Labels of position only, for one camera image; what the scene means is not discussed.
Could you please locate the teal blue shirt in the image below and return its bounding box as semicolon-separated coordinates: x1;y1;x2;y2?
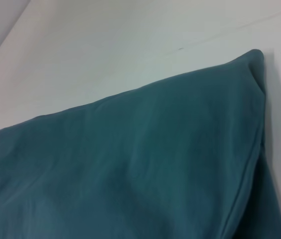
0;48;281;239

